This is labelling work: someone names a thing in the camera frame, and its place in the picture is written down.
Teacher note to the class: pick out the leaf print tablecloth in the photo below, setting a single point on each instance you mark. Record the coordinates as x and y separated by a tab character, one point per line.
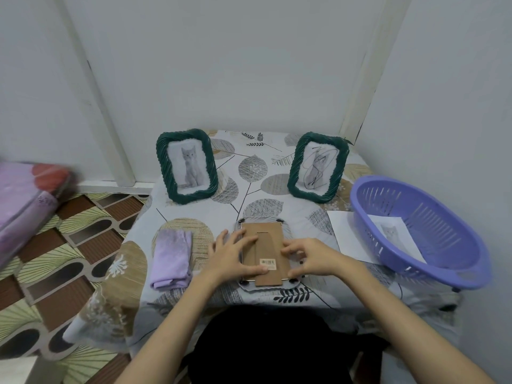
250	171

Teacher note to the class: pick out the person's right forearm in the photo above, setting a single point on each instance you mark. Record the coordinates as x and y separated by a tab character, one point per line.
400	315

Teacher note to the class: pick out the person's right thumb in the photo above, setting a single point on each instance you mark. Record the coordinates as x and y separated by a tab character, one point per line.
292	245

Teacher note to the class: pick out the person's right hand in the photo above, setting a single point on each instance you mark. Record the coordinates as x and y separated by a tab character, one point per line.
320	259

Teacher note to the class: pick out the green woven frame cat photo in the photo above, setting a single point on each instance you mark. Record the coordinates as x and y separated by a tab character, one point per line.
188	167

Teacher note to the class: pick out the white paper sheet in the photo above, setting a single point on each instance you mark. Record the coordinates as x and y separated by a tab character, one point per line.
344	233

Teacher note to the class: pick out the printed cat photo sheet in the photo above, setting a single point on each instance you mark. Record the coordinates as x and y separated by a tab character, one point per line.
394	233

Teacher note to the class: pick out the purple plastic basket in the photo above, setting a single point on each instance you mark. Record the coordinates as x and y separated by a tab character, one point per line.
444	223

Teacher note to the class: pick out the person's left thumb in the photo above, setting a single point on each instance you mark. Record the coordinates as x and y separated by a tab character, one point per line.
260	269

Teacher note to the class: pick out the picture frame brown cardboard back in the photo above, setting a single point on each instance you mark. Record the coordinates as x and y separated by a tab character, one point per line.
267	241

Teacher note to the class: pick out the pink floral bedding bundle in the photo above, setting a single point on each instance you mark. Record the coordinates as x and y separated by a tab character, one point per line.
24	203

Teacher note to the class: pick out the green woven frame line drawing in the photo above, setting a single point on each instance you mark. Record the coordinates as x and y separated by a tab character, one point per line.
318	167

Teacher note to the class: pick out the person's left forearm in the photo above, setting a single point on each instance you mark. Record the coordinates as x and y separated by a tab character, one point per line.
180	331

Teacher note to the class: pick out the folded purple cloth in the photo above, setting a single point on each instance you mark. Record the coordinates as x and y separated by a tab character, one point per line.
171	257

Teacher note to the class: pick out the person's left hand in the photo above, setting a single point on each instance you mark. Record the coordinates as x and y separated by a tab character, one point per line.
230	261

